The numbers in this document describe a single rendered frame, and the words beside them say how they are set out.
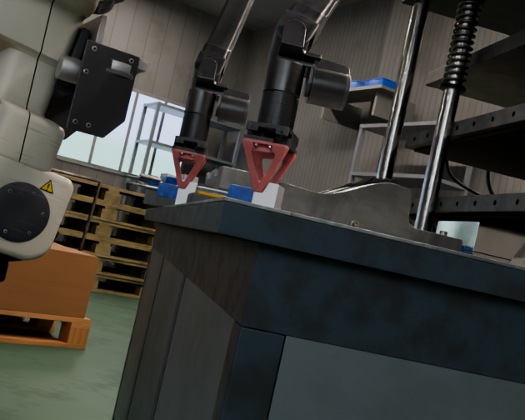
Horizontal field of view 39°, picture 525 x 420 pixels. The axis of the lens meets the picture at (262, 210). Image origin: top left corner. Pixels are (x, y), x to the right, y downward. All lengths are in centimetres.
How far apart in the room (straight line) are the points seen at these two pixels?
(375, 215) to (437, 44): 564
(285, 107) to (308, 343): 44
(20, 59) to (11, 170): 20
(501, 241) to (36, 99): 134
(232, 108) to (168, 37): 815
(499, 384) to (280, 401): 25
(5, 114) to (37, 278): 274
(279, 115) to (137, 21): 844
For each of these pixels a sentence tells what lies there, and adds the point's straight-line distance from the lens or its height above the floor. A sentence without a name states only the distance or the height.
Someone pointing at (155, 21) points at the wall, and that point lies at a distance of 962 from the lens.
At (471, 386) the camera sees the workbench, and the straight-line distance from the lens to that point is 89.
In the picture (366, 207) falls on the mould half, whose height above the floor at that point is 88.
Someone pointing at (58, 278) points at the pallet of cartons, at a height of 36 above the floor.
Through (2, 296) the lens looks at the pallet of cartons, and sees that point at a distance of 399.
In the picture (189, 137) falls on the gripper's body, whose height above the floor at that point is 94.
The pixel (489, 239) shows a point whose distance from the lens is 218.
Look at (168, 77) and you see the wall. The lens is 960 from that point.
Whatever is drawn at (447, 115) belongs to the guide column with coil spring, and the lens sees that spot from 250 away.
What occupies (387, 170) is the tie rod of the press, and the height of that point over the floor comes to 114.
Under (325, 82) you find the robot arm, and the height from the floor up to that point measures 102.
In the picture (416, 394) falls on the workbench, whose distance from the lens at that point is 86.
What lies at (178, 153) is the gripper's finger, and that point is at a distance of 149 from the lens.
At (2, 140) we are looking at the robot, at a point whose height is 84.
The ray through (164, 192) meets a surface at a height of 82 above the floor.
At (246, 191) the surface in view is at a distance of 112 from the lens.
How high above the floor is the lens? 76
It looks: 3 degrees up
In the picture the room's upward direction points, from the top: 13 degrees clockwise
